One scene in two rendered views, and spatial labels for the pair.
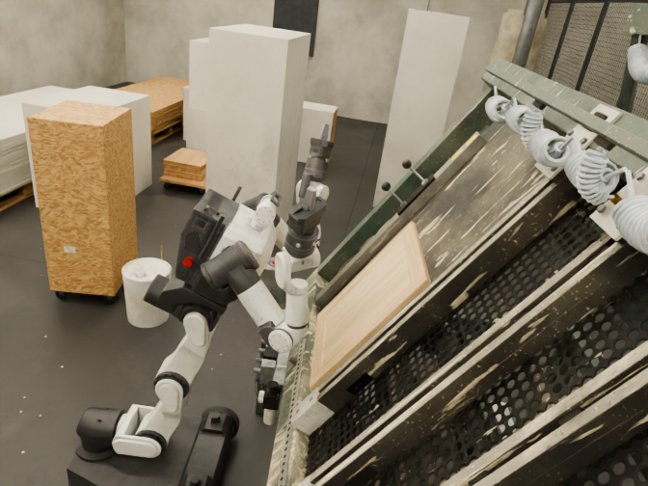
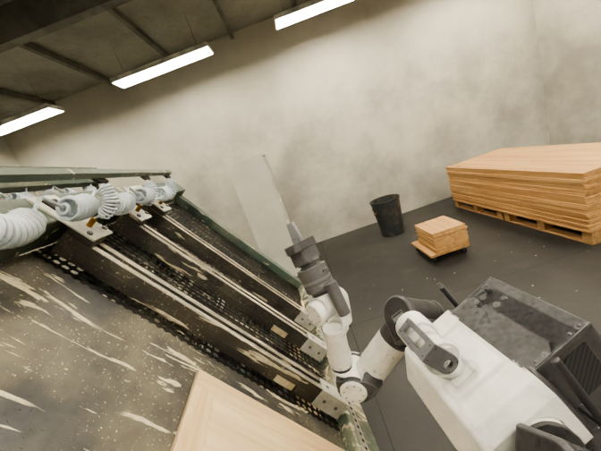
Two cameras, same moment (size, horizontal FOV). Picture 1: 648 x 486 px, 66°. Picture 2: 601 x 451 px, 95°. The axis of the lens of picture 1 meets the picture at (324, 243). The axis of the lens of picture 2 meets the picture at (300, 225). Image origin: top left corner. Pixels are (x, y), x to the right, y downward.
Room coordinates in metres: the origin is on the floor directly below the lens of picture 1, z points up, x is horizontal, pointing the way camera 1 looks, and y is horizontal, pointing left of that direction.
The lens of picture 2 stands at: (2.01, 0.04, 1.81)
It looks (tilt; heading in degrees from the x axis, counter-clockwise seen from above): 13 degrees down; 177
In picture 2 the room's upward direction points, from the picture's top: 20 degrees counter-clockwise
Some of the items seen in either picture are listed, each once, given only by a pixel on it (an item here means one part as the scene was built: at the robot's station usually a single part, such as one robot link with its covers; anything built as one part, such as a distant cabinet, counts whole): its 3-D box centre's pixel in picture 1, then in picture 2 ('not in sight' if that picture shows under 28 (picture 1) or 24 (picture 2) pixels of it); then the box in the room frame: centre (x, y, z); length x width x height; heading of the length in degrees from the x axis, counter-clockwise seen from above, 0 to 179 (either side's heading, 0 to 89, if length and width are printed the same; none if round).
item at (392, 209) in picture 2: not in sight; (388, 216); (-2.69, 1.81, 0.33); 0.54 x 0.54 x 0.65
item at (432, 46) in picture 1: (417, 115); not in sight; (5.59, -0.81, 1.03); 0.60 x 0.58 x 2.05; 174
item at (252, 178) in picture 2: not in sight; (269, 218); (-2.69, -0.20, 1.03); 0.60 x 0.58 x 2.05; 174
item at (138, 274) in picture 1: (148, 285); not in sight; (2.76, 1.10, 0.24); 0.32 x 0.30 x 0.47; 174
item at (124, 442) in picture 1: (144, 430); not in sight; (1.57, 0.67, 0.28); 0.21 x 0.20 x 0.13; 91
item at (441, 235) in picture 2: not in sight; (437, 238); (-1.38, 1.89, 0.20); 0.61 x 0.51 x 0.40; 174
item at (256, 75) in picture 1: (257, 136); not in sight; (4.39, 0.72, 0.88); 0.90 x 0.60 x 1.75; 174
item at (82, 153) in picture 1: (91, 205); not in sight; (3.02, 1.58, 0.63); 0.50 x 0.42 x 1.25; 4
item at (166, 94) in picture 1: (157, 105); not in sight; (7.66, 2.81, 0.22); 2.46 x 1.04 x 0.44; 174
